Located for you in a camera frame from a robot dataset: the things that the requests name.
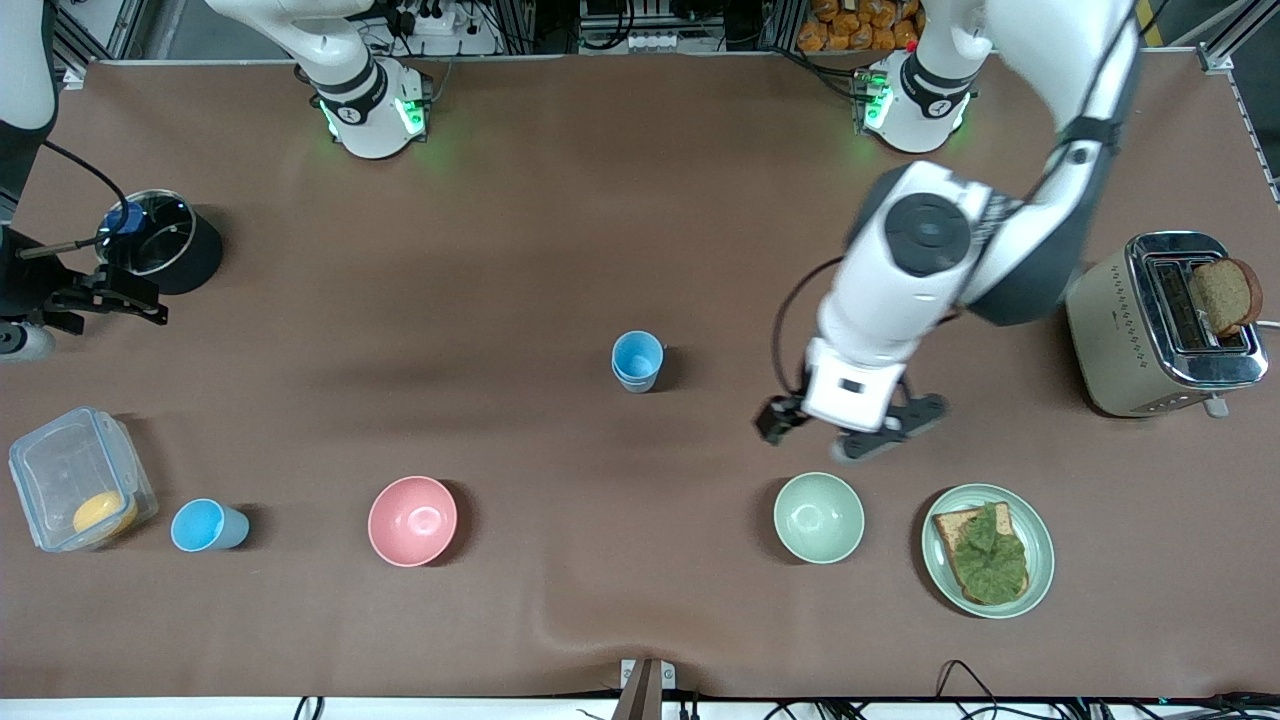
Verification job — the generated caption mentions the glass lid with blue knob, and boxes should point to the glass lid with blue knob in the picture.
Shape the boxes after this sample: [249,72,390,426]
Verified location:
[96,190,195,279]

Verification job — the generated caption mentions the pale green bowl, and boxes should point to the pale green bowl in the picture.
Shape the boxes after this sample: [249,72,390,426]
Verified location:
[773,472,866,565]

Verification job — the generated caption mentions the clear plastic container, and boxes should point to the clear plastic container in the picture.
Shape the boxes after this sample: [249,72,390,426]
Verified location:
[8,405,160,554]

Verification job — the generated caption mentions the brown bread slice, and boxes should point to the brown bread slice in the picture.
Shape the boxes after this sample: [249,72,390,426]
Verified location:
[932,501,1031,607]

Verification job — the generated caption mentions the orange round food piece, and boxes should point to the orange round food piece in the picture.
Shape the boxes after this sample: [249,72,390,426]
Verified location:
[72,488,140,542]

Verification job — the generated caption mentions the green lettuce leaf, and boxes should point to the green lettuce leaf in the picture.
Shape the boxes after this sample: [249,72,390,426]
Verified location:
[948,503,1030,604]

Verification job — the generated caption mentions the pale green plate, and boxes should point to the pale green plate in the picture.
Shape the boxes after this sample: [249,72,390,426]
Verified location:
[921,484,1056,620]

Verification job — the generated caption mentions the beige chrome toaster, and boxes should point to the beige chrome toaster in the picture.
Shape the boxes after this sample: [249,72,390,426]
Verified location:
[1064,231,1270,420]

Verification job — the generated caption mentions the pink bowl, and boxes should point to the pink bowl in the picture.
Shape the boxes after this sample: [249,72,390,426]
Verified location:
[367,475,459,568]

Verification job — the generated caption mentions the bag of orange buns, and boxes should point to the bag of orange buns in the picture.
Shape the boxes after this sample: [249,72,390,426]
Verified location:
[796,0,923,54]

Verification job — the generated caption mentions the white power strip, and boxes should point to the white power strip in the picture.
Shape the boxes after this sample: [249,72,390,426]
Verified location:
[398,0,463,38]

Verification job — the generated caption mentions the dark toast slice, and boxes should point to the dark toast slice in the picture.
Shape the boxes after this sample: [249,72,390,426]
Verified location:
[1189,257,1264,338]

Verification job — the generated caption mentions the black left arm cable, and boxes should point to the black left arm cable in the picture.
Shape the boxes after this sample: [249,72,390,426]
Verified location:
[771,0,1147,399]

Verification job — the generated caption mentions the black pot with blue handle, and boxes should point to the black pot with blue handle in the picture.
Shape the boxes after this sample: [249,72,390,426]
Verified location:
[95,188,225,297]

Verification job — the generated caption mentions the aluminium frame profile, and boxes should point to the aluminium frame profile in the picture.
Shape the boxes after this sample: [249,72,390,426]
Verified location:
[55,0,191,67]
[1165,0,1280,207]

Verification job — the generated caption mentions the grey metal bracket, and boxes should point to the grey metal bracket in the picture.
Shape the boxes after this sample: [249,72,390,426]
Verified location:
[612,657,677,720]

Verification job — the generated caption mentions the black looped cable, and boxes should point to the black looped cable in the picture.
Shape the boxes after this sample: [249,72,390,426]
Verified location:
[934,659,1003,720]

